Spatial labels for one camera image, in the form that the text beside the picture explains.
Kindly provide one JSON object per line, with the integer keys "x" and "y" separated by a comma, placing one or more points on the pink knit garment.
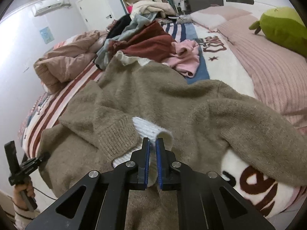
{"x": 184, "y": 57}

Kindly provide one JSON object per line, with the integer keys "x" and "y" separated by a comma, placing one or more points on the blue wall poster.
{"x": 46, "y": 35}

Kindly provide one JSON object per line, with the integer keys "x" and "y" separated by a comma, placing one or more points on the green plush toy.
{"x": 284, "y": 27}

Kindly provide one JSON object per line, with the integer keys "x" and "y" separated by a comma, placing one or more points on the pink pillow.
{"x": 213, "y": 16}

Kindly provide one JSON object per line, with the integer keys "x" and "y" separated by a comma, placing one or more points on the white door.
{"x": 96, "y": 14}

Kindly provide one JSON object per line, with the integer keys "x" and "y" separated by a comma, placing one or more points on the pink ribbed bedspread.
{"x": 278, "y": 74}

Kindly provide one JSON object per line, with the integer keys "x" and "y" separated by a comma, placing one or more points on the black garment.
{"x": 119, "y": 26}

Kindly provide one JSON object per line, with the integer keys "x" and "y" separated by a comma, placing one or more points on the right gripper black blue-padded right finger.
{"x": 204, "y": 200}

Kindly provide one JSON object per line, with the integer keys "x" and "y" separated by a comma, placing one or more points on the white printed plush blanket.
{"x": 217, "y": 62}

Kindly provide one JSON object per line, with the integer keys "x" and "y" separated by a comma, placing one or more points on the white air conditioner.
{"x": 45, "y": 6}

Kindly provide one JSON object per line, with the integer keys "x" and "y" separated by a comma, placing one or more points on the cream knit sleeve forearm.
{"x": 24, "y": 217}

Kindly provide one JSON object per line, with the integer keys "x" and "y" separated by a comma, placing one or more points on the cream clothes pile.
{"x": 147, "y": 7}

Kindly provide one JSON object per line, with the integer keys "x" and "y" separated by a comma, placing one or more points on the dark red garment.
{"x": 152, "y": 42}

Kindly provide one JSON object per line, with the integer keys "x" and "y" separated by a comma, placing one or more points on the person's left hand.
{"x": 17, "y": 199}

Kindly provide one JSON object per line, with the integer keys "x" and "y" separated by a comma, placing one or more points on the olive brown fuzzy sweater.
{"x": 199, "y": 122}

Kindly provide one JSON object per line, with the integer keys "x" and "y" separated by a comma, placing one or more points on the pink brown duvet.
{"x": 66, "y": 61}

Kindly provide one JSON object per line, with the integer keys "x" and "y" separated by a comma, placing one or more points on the grey blue garment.
{"x": 104, "y": 54}

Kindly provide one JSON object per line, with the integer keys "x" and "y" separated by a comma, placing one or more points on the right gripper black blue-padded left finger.
{"x": 98, "y": 200}

